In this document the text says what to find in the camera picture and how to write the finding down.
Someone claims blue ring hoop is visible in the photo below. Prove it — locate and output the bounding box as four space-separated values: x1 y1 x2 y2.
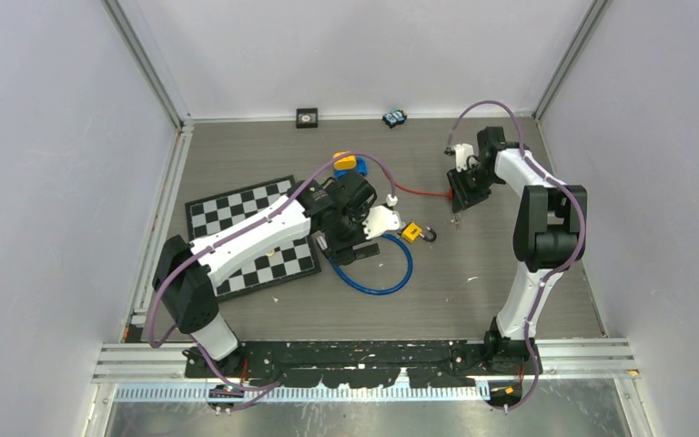
324 234 415 297

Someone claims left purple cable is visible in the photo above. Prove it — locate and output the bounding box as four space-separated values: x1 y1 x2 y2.
146 151 399 412

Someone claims purple cable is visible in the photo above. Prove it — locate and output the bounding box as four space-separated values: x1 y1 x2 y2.
146 151 399 412
445 99 588 413

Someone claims red cable seal tag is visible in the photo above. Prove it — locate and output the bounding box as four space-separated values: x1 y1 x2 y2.
395 183 452 199

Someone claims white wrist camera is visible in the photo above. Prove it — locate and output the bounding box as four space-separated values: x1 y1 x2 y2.
444 143 474 172
362 205 402 240

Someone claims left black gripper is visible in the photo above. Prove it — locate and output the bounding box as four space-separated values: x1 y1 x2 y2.
325 203 380 266

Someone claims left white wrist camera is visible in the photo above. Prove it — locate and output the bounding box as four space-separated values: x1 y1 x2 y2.
362 205 402 240

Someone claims blue yellow toy car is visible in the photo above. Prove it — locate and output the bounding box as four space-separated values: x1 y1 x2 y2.
333 152 368 178

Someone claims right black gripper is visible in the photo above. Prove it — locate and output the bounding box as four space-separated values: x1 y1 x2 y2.
446 162 500 213

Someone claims perforated metal rail strip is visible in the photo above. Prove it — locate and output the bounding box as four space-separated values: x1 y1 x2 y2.
113 381 490 403

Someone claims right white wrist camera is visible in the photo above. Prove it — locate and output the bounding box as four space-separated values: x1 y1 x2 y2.
444 143 474 172

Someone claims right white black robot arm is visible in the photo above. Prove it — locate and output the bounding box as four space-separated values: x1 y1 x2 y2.
444 127 588 374

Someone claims small black square box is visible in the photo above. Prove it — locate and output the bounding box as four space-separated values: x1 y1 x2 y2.
295 107 319 128

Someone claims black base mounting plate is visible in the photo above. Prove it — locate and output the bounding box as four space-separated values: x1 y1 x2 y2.
183 340 542 389

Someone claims yellow black padlock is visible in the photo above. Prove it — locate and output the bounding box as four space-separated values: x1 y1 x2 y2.
399 222 438 243

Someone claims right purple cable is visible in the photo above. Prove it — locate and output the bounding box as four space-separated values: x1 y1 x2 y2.
445 99 588 413

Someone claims black white chessboard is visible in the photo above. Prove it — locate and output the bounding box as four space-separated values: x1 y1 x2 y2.
185 176 320 301

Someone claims black blue owl toy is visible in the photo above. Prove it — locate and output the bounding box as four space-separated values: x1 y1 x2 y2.
381 109 408 128

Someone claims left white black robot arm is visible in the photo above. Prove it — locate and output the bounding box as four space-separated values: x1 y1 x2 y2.
152 171 398 377

